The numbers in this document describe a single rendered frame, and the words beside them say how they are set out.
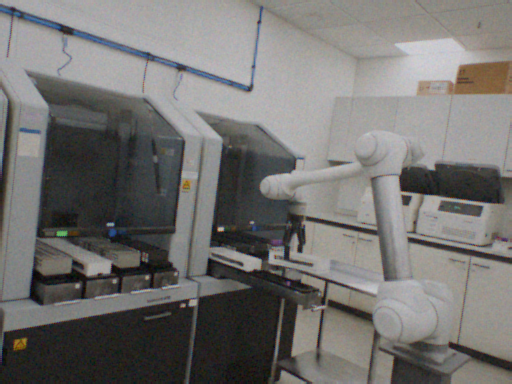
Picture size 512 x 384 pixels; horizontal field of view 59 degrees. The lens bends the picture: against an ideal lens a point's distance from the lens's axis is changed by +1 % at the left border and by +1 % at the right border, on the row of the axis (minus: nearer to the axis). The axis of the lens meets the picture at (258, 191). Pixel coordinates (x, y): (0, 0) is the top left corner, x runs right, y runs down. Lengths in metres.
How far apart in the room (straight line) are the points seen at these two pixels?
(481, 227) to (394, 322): 2.57
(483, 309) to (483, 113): 1.67
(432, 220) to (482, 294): 0.70
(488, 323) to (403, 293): 2.55
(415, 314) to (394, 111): 3.32
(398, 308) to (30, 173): 1.35
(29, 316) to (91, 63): 1.80
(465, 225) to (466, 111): 1.05
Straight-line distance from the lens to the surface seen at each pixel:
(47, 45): 3.02
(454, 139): 4.48
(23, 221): 1.79
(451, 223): 4.14
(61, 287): 1.81
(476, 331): 4.18
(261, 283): 2.10
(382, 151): 1.65
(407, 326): 1.61
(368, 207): 4.43
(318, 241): 4.72
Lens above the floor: 1.32
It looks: 3 degrees down
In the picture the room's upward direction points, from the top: 7 degrees clockwise
